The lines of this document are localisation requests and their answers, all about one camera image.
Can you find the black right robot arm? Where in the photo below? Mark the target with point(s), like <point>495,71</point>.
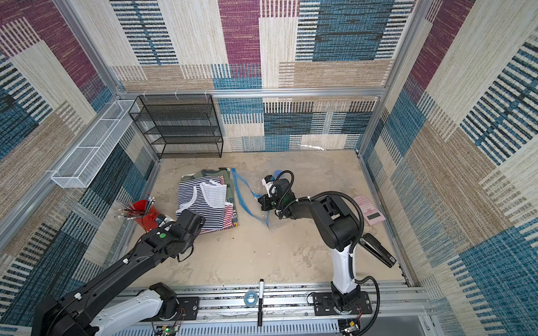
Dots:
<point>340,223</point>

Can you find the red cup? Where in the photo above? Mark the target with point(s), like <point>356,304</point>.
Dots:
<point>145,216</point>

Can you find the black mesh shelf rack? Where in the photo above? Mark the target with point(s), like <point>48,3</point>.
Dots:
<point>179,126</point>

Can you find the red white striped tank top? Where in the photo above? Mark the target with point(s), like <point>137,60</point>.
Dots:
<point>229,205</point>

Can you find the blue tape roll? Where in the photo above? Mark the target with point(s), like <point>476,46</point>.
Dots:
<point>251,299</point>

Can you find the pens in red cup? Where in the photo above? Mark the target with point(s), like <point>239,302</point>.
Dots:
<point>130,210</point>

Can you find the navy white striped tank top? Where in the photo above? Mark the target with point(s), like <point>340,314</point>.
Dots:
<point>205,196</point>

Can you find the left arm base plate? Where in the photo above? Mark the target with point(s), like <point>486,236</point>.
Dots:
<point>182,309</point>

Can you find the clear vacuum bag blue zip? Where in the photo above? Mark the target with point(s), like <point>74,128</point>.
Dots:
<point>248,199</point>

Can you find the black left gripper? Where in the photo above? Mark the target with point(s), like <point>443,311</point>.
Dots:
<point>199,232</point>

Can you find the green patterned garment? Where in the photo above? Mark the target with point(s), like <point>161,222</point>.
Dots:
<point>208,172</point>

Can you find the black marker pen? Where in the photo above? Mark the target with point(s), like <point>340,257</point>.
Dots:
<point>260,303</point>

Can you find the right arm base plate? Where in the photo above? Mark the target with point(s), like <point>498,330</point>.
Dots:
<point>332,304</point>

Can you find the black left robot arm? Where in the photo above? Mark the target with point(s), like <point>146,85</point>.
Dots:
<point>87,310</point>

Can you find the white wire wall basket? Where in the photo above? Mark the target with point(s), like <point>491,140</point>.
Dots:
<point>82,165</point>

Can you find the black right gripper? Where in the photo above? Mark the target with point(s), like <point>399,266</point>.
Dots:
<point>267,201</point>

